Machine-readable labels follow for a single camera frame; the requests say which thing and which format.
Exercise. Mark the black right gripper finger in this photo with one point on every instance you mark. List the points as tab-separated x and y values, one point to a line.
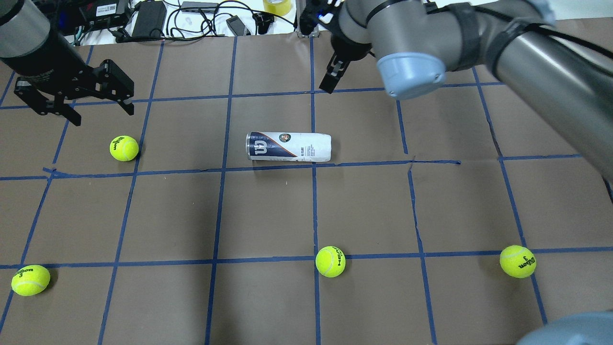
335	70

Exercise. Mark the yellow tennis ball lower right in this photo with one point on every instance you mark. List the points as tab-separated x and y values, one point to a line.
517	261

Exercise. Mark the yellow tennis ball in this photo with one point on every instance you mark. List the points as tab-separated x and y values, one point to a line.
30	280
517	261
330	261
124	148

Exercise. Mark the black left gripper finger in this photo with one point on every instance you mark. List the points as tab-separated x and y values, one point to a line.
121	86
43	106

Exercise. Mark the grey usb hub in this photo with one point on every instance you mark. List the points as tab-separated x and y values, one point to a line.
198	7

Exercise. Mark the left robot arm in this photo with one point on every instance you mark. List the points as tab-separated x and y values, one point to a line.
29	45

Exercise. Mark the yellow tennis ball lower left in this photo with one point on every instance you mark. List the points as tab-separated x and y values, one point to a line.
30	280

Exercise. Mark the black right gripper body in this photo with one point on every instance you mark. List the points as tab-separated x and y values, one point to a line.
348	48

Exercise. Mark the yellow tennis ball upper left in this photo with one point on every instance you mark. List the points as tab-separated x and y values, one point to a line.
124	148

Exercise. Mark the white Wilson tennis ball can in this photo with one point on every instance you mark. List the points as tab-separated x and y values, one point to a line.
288	146

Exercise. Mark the yellow tape roll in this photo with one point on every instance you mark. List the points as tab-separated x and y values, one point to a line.
277	7

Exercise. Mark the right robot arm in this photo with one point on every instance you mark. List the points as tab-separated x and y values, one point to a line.
472	191

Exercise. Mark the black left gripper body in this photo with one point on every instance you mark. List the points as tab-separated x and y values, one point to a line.
44	60

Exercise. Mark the yellow tennis ball centre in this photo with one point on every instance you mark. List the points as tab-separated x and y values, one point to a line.
330	261

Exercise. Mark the aluminium frame post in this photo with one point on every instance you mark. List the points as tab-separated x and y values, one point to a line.
306	25

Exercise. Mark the black power adapter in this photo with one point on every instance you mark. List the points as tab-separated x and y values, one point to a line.
150	16

